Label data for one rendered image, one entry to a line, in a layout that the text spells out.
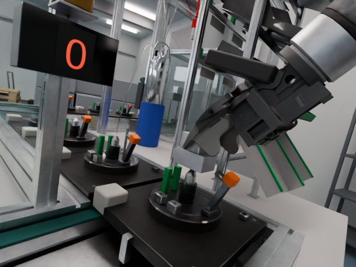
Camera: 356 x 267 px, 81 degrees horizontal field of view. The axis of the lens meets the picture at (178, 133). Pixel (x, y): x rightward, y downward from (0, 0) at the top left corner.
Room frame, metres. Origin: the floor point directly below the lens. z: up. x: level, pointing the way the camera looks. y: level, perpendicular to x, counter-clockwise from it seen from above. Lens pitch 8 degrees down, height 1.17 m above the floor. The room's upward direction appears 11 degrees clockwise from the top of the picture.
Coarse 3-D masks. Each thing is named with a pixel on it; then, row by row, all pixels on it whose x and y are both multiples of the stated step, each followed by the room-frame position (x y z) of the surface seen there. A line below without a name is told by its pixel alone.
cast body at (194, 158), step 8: (184, 136) 0.37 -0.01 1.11; (192, 144) 0.35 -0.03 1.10; (176, 152) 0.37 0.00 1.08; (184, 152) 0.36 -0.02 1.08; (192, 152) 0.35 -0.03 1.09; (200, 152) 0.35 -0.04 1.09; (176, 160) 0.37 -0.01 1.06; (184, 160) 0.36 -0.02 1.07; (192, 160) 0.35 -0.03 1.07; (200, 160) 0.34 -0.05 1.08; (208, 160) 0.35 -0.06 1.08; (192, 168) 0.35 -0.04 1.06; (200, 168) 0.34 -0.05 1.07; (208, 168) 0.35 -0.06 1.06
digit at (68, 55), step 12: (60, 24) 0.27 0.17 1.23; (60, 36) 0.27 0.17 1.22; (72, 36) 0.28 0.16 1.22; (84, 36) 0.29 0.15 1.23; (60, 48) 0.27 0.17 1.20; (72, 48) 0.28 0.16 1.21; (84, 48) 0.29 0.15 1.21; (60, 60) 0.27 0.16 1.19; (72, 60) 0.28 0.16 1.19; (84, 60) 0.29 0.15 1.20; (72, 72) 0.28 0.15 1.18; (84, 72) 0.30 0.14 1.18
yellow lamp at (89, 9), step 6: (54, 0) 0.28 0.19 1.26; (66, 0) 0.28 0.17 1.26; (72, 0) 0.28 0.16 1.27; (78, 0) 0.28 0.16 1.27; (84, 0) 0.29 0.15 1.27; (90, 0) 0.30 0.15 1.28; (78, 6) 0.28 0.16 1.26; (84, 6) 0.29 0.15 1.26; (90, 6) 0.30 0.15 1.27; (90, 12) 0.30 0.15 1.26
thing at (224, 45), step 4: (220, 44) 0.66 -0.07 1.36; (224, 44) 0.64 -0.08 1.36; (228, 44) 0.63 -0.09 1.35; (220, 48) 0.65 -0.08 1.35; (224, 48) 0.64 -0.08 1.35; (228, 48) 0.63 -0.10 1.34; (232, 48) 0.62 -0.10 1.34; (236, 48) 0.61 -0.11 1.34; (232, 52) 0.62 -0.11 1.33; (236, 52) 0.61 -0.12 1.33; (240, 52) 0.60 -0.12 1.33; (260, 60) 0.69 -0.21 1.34; (232, 76) 0.60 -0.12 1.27; (236, 76) 0.59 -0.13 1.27; (236, 80) 0.59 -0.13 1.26; (304, 116) 0.56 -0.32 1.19
